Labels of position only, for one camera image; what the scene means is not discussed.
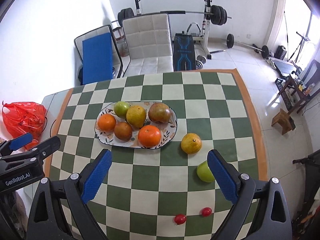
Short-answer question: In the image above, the small orange mandarin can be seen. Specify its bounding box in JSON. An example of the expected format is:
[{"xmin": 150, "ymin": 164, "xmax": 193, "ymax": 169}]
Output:
[{"xmin": 98, "ymin": 114, "xmax": 117, "ymax": 132}]

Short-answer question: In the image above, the dark orange tangerine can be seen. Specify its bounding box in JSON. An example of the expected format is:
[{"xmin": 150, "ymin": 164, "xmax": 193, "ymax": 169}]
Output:
[{"xmin": 114, "ymin": 122, "xmax": 132, "ymax": 141}]

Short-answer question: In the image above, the green apple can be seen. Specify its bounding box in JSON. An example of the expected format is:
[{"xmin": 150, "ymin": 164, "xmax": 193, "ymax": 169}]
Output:
[
  {"xmin": 113, "ymin": 101, "xmax": 130, "ymax": 119},
  {"xmin": 196, "ymin": 161, "xmax": 215, "ymax": 183}
]

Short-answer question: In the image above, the large yellow orange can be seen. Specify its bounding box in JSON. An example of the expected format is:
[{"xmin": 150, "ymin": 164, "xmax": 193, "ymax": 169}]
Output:
[{"xmin": 181, "ymin": 133, "xmax": 202, "ymax": 154}]

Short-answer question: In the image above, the yellow lemon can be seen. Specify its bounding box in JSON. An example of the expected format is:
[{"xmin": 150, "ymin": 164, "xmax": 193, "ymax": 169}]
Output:
[{"xmin": 126, "ymin": 105, "xmax": 146, "ymax": 128}]

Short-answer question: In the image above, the bright orange mandarin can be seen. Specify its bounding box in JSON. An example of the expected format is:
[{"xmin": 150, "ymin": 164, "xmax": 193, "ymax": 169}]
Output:
[{"xmin": 138, "ymin": 125, "xmax": 161, "ymax": 148}]

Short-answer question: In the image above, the red-brown apple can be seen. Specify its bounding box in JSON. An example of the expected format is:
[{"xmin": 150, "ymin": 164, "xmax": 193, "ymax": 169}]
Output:
[{"xmin": 148, "ymin": 102, "xmax": 171, "ymax": 124}]

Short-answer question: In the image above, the red plastic bag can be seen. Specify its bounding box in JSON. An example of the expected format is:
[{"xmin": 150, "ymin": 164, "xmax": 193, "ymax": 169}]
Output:
[{"xmin": 2, "ymin": 102, "xmax": 47, "ymax": 150}]

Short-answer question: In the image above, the red cherry tomato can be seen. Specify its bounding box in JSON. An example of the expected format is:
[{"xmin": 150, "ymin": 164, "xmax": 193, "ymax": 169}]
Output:
[
  {"xmin": 201, "ymin": 207, "xmax": 212, "ymax": 217},
  {"xmin": 174, "ymin": 214, "xmax": 187, "ymax": 225}
]

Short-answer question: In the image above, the small wooden stool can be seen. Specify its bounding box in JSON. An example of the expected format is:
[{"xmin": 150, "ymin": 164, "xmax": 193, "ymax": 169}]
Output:
[{"xmin": 271, "ymin": 108, "xmax": 296, "ymax": 135}]

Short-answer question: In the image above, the green checkered tablecloth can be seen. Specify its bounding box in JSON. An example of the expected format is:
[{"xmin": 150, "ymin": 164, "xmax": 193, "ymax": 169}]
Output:
[{"xmin": 44, "ymin": 69, "xmax": 267, "ymax": 239}]

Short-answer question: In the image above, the floral ceramic plate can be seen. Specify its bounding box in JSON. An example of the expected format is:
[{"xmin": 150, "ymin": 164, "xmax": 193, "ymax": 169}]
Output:
[{"xmin": 94, "ymin": 101, "xmax": 178, "ymax": 150}]

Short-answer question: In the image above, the dark wooden side table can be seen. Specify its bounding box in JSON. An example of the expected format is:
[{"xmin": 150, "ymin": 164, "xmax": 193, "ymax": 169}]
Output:
[{"xmin": 278, "ymin": 60, "xmax": 319, "ymax": 115}]

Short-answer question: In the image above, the white padded chair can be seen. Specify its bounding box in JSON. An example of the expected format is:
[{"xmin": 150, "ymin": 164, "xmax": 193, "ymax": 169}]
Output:
[{"xmin": 123, "ymin": 13, "xmax": 174, "ymax": 77}]

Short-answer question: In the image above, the floor barbell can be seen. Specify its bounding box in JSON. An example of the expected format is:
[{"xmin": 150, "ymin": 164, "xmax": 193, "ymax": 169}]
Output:
[{"xmin": 226, "ymin": 34, "xmax": 270, "ymax": 59}]

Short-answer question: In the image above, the black blue weight bench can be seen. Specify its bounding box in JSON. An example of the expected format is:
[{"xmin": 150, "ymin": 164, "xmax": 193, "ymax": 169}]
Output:
[{"xmin": 173, "ymin": 34, "xmax": 196, "ymax": 72}]

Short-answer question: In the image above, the barbell rack with weights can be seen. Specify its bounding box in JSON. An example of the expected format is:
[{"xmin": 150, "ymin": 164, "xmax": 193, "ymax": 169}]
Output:
[{"xmin": 117, "ymin": 0, "xmax": 232, "ymax": 61}]

